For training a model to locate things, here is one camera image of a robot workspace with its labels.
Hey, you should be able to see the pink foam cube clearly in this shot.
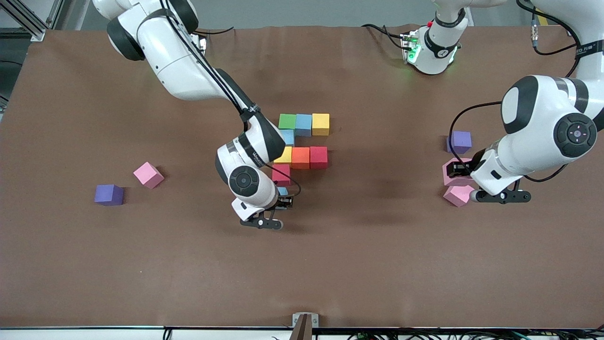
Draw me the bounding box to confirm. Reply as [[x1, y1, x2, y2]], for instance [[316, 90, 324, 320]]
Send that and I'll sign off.
[[133, 161, 165, 189], [443, 185, 475, 208], [442, 158, 475, 187]]

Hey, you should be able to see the red foam cube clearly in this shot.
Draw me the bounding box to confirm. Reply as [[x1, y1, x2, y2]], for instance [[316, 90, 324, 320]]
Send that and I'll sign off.
[[310, 146, 329, 170], [272, 164, 292, 187]]

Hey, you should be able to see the orange foam cube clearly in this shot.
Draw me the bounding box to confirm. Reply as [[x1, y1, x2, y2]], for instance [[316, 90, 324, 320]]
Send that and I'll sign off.
[[292, 147, 311, 170]]

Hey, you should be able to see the purple foam cube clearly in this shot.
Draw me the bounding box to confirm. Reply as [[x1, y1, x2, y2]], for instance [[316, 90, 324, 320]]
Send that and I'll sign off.
[[94, 184, 125, 206], [446, 131, 472, 154]]

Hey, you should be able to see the brown table cover sheet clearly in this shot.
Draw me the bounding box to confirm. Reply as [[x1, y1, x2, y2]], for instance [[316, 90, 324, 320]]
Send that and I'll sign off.
[[0, 25, 604, 329]]

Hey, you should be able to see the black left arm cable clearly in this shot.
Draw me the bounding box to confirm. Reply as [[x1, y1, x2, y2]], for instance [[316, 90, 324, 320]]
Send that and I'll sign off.
[[448, 0, 583, 182]]

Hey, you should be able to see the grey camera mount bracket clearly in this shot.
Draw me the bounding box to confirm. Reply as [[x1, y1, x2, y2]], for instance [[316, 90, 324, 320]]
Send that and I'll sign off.
[[289, 313, 319, 340]]

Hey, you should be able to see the black left base cable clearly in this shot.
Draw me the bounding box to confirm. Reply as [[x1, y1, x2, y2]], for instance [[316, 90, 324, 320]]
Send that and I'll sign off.
[[361, 23, 410, 51]]

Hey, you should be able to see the white table front rail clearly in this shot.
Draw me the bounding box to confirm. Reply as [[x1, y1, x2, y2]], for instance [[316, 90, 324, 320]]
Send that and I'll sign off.
[[0, 327, 604, 340]]

